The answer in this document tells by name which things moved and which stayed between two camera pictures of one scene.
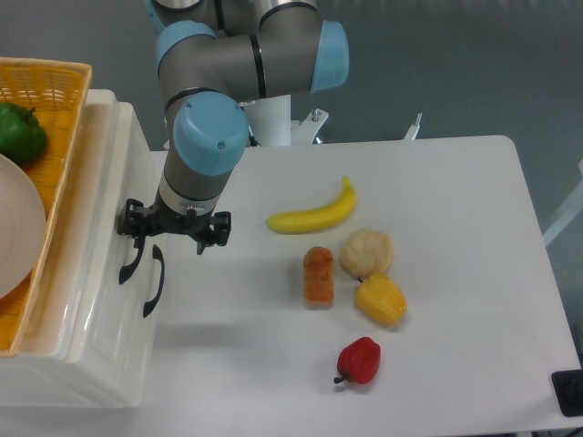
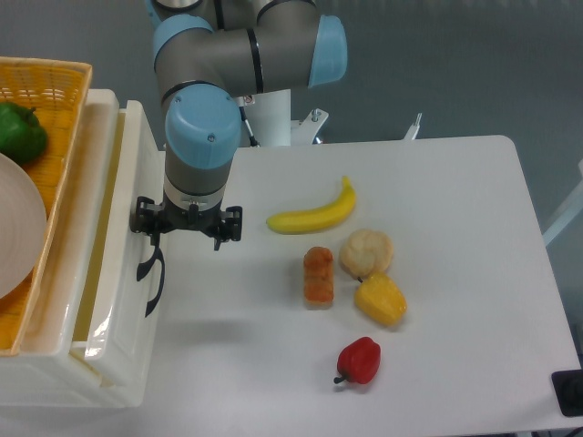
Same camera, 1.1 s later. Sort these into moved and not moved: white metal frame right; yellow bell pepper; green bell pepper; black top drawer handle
Moved: black top drawer handle
Not moved: white metal frame right; green bell pepper; yellow bell pepper
